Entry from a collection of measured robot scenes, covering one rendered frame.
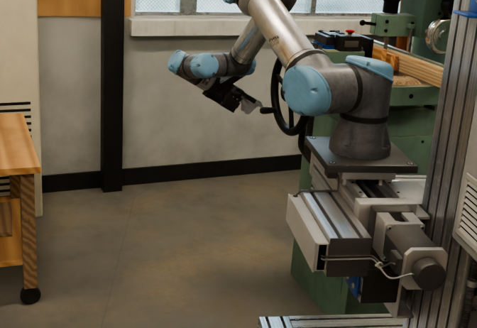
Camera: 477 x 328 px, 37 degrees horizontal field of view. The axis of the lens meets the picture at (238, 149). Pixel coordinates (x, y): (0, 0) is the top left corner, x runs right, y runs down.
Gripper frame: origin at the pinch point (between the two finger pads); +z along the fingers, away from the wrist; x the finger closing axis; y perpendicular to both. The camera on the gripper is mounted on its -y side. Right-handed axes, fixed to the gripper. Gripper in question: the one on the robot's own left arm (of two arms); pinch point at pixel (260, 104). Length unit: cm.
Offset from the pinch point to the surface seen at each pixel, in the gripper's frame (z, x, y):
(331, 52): 2.9, 18.0, -25.9
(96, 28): -34, -119, 13
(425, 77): 25, 36, -34
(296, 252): 52, -9, 43
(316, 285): 54, 11, 47
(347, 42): 5.7, 18.2, -31.2
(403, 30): 25, 13, -46
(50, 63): -44, -118, 38
